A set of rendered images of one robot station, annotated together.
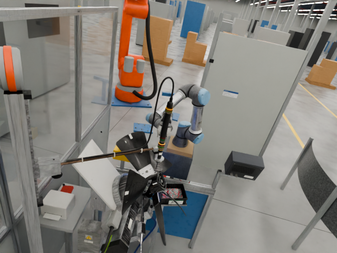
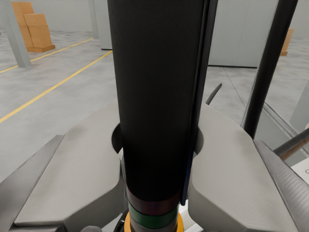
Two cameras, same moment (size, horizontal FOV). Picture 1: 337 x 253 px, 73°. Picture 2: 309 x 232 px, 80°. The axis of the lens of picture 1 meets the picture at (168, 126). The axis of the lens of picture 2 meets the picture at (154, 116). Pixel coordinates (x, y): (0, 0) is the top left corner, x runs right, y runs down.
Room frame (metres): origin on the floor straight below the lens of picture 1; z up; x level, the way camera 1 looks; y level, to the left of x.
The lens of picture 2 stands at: (1.25, 0.02, 1.58)
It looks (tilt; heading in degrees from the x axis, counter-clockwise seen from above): 31 degrees down; 183
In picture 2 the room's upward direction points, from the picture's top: straight up
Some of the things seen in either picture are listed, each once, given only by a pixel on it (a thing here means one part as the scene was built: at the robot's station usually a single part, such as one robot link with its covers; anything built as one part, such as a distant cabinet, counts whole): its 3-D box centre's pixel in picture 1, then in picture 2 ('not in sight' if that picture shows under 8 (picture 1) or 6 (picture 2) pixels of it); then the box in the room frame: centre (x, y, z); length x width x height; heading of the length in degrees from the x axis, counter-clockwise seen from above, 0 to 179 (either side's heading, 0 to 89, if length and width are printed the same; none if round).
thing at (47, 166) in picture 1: (47, 166); not in sight; (0.81, 0.53, 1.40); 0.10 x 0.07 x 0.08; 126
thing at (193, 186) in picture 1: (165, 180); not in sight; (1.54, -0.08, 0.82); 0.90 x 0.04 x 0.08; 91
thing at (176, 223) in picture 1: (158, 209); not in sight; (1.54, -0.08, 0.45); 0.82 x 0.01 x 0.66; 91
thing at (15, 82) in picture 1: (10, 69); not in sight; (0.75, 0.60, 1.88); 0.17 x 0.15 x 0.16; 1
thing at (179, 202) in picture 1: (171, 194); not in sight; (1.38, -0.15, 0.84); 0.22 x 0.17 x 0.07; 106
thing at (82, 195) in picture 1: (67, 205); not in sight; (1.05, 0.57, 0.84); 0.36 x 0.24 x 0.03; 1
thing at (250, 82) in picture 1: (238, 108); not in sight; (2.99, -0.90, 1.10); 1.21 x 0.05 x 2.20; 91
